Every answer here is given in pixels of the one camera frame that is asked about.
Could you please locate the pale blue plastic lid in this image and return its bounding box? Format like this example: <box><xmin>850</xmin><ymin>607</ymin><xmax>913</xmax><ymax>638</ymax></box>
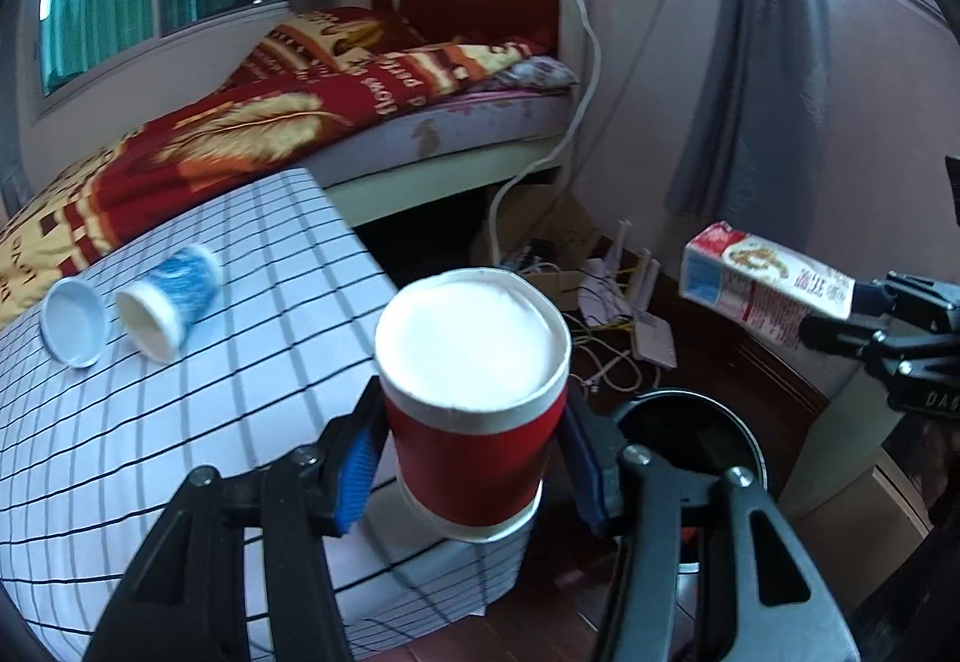
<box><xmin>41</xmin><ymin>278</ymin><xmax>107</xmax><ymax>370</ymax></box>

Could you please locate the white checked tablecloth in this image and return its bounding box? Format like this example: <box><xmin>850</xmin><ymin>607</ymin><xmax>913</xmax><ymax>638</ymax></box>
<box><xmin>0</xmin><ymin>167</ymin><xmax>526</xmax><ymax>662</ymax></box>

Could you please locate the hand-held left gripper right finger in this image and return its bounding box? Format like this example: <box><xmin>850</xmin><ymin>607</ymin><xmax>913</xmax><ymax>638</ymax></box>
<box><xmin>559</xmin><ymin>399</ymin><xmax>863</xmax><ymax>662</ymax></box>

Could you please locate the bed with red blanket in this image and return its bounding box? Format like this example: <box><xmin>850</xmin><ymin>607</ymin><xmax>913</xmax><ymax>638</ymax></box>
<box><xmin>0</xmin><ymin>5</ymin><xmax>560</xmax><ymax>325</ymax></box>

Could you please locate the cream cabinet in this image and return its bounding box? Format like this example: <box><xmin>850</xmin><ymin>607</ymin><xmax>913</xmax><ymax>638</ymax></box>
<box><xmin>776</xmin><ymin>332</ymin><xmax>938</xmax><ymax>550</ymax></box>

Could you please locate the black trash bin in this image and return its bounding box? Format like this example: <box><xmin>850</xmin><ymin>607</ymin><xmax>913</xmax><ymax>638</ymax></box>
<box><xmin>604</xmin><ymin>390</ymin><xmax>770</xmax><ymax>577</ymax></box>

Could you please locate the floral purple pillow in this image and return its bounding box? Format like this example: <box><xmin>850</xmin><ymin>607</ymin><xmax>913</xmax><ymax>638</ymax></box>
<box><xmin>495</xmin><ymin>56</ymin><xmax>583</xmax><ymax>94</ymax></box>

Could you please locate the cardboard box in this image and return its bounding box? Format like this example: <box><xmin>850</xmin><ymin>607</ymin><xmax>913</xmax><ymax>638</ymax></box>
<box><xmin>469</xmin><ymin>182</ymin><xmax>602</xmax><ymax>312</ymax></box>

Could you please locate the flat white modem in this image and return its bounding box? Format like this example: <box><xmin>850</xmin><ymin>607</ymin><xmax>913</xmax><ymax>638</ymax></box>
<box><xmin>631</xmin><ymin>313</ymin><xmax>680</xmax><ymax>371</ymax></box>

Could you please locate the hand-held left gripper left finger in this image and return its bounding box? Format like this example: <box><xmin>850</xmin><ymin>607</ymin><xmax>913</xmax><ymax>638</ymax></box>
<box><xmin>101</xmin><ymin>381</ymin><xmax>392</xmax><ymax>662</ymax></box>

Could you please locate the long grey curtain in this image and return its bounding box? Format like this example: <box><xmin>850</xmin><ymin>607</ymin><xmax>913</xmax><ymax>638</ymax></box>
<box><xmin>664</xmin><ymin>0</ymin><xmax>835</xmax><ymax>229</ymax></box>

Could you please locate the white router with antennas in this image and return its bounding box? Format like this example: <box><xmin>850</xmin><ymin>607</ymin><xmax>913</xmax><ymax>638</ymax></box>
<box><xmin>581</xmin><ymin>219</ymin><xmax>662</xmax><ymax>327</ymax></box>

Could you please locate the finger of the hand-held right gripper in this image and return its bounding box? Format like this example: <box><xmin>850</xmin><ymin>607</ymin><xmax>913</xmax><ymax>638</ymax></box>
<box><xmin>851</xmin><ymin>270</ymin><xmax>960</xmax><ymax>333</ymax></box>
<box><xmin>796</xmin><ymin>313</ymin><xmax>913</xmax><ymax>370</ymax></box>

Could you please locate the white cable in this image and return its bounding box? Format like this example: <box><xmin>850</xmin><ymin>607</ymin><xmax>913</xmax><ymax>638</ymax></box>
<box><xmin>487</xmin><ymin>0</ymin><xmax>605</xmax><ymax>270</ymax></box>

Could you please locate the blue and white paper cup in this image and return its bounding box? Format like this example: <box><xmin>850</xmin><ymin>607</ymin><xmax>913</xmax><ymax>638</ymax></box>
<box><xmin>115</xmin><ymin>243</ymin><xmax>223</xmax><ymax>364</ymax></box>

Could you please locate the red paper cup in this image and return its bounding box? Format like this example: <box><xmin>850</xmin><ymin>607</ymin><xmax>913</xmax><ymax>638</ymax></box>
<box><xmin>373</xmin><ymin>266</ymin><xmax>575</xmax><ymax>544</ymax></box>

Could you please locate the white red and blue carton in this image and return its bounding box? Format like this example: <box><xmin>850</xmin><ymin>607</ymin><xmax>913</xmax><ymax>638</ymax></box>
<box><xmin>679</xmin><ymin>221</ymin><xmax>857</xmax><ymax>352</ymax></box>

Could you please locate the bed with red headboard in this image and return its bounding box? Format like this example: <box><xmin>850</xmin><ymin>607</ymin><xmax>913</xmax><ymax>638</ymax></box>
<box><xmin>296</xmin><ymin>0</ymin><xmax>605</xmax><ymax>232</ymax></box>

